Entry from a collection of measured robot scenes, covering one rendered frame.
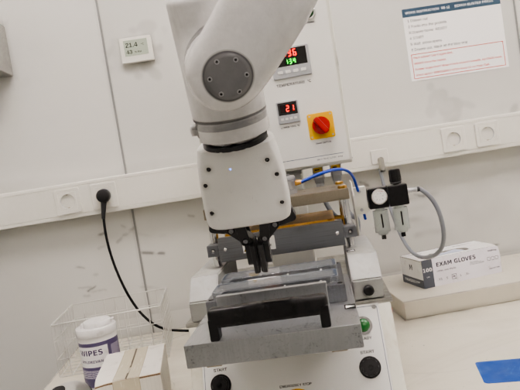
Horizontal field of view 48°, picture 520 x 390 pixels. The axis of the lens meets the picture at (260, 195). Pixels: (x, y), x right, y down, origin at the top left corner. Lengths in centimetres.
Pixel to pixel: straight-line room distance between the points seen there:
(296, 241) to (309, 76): 40
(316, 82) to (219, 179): 66
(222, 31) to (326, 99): 76
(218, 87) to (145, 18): 122
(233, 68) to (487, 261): 121
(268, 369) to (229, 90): 55
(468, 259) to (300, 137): 59
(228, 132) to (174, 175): 102
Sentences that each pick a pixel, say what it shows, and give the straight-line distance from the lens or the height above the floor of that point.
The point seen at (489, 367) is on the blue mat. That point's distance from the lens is 116.
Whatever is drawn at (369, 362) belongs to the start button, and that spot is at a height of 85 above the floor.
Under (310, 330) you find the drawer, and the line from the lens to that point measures 72.
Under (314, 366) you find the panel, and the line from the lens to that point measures 97.
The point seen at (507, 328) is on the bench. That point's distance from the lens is 137.
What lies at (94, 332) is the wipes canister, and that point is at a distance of 130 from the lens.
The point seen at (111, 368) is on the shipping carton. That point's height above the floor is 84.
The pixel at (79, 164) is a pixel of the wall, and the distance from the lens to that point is 172.
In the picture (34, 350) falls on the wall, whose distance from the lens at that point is 183.
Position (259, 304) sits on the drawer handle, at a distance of 72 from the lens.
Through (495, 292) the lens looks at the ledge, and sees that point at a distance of 154.
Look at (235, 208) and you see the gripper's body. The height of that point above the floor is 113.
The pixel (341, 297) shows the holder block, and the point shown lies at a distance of 83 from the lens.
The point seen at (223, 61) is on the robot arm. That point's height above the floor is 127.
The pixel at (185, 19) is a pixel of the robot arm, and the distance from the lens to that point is 61.
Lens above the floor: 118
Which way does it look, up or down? 3 degrees down
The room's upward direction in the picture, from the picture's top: 9 degrees counter-clockwise
